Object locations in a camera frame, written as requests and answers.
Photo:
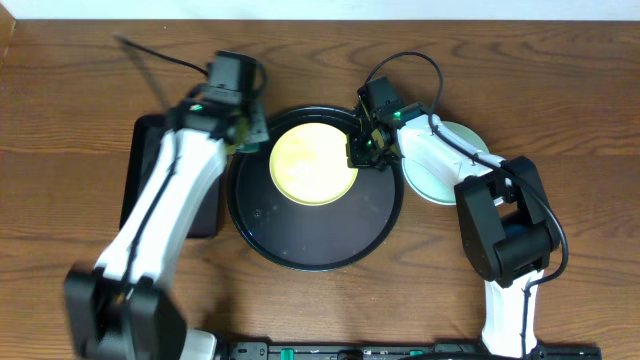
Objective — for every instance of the rectangular black tray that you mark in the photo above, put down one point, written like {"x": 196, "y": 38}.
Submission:
{"x": 146, "y": 138}

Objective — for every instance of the yellow plate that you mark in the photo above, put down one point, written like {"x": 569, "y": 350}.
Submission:
{"x": 308, "y": 164}

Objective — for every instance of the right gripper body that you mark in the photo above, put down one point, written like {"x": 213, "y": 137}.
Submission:
{"x": 362, "y": 153}

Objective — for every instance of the round black tray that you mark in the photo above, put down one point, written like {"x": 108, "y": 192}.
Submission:
{"x": 312, "y": 238}

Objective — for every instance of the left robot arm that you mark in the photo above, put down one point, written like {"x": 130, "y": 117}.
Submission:
{"x": 122, "y": 309}

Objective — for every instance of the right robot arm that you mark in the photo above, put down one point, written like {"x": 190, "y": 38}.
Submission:
{"x": 507, "y": 227}

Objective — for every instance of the mint plate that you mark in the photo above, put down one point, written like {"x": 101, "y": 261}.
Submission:
{"x": 427, "y": 185}

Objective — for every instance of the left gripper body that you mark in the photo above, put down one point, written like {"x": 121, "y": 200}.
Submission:
{"x": 248, "y": 134}

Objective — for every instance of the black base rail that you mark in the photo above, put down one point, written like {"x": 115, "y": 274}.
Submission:
{"x": 458, "y": 349}

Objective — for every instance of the green yellow sponge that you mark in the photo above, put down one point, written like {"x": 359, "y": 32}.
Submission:
{"x": 248, "y": 148}

